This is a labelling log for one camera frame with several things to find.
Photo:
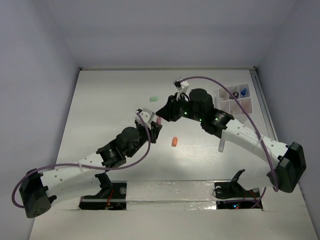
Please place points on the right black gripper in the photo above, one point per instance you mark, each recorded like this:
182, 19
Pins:
169, 112

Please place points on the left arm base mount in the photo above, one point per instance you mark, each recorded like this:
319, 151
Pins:
111, 196

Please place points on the pink correction tape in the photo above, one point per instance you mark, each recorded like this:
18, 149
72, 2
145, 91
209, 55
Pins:
158, 121

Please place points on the orange cap grey marker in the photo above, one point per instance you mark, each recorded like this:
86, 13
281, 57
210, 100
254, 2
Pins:
221, 145

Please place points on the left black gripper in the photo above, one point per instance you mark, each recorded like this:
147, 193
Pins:
153, 132

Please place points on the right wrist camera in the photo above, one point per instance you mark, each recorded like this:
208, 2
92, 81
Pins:
181, 86

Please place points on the orange eraser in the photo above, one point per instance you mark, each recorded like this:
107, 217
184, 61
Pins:
174, 142

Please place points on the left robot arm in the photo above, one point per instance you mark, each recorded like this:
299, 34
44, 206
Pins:
41, 188

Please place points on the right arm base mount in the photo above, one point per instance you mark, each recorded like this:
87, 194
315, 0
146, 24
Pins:
230, 195

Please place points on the blue cap glue pen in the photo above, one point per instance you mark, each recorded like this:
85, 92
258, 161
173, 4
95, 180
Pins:
244, 92

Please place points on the green eraser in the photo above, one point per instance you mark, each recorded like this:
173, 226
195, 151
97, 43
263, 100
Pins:
153, 99

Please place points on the black scissors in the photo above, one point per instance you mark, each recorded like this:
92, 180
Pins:
236, 94

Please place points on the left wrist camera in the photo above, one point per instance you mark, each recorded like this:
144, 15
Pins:
144, 117

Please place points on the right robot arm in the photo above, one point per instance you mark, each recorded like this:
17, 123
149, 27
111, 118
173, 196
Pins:
288, 161

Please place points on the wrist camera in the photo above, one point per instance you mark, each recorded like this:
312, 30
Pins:
144, 117
181, 86

